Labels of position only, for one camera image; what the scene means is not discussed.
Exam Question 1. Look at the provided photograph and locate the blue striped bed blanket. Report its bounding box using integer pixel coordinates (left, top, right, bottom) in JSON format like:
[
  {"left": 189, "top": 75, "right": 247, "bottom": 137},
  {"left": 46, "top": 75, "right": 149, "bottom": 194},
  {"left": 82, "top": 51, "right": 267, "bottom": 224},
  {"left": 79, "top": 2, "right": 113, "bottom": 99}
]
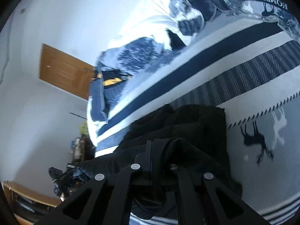
[{"left": 87, "top": 15, "right": 299, "bottom": 224}]

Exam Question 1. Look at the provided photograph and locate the large black garment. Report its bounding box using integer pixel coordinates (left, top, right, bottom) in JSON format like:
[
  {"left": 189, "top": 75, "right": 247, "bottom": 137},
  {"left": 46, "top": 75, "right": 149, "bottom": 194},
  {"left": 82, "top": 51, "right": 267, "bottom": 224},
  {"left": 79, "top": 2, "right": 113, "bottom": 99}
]
[{"left": 78, "top": 105, "right": 243, "bottom": 197}]

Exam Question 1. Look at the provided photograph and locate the wooden shelf unit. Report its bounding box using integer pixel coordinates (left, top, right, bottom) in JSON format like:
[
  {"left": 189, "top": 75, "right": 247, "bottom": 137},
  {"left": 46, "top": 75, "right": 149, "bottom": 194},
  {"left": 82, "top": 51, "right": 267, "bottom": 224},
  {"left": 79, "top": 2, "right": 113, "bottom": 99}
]
[{"left": 3, "top": 181, "right": 61, "bottom": 224}]

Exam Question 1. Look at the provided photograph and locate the navy HOMES pillow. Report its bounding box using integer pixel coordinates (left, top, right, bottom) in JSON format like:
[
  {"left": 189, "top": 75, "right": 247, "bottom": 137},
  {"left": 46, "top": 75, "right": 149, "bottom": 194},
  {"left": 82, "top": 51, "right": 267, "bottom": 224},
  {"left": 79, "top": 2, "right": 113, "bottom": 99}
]
[{"left": 241, "top": 0, "right": 299, "bottom": 42}]

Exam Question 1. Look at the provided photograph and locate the blue tree-print duvet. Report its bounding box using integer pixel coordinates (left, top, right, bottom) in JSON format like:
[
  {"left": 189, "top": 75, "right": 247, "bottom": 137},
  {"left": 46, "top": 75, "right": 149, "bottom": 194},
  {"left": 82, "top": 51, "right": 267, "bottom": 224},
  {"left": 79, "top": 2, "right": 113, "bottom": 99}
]
[{"left": 89, "top": 0, "right": 229, "bottom": 122}]

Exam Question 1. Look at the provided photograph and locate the wooden door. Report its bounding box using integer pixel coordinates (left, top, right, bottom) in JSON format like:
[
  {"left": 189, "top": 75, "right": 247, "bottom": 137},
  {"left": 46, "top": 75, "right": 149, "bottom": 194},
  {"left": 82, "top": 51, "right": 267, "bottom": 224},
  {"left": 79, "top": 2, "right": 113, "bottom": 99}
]
[{"left": 39, "top": 44, "right": 94, "bottom": 100}]

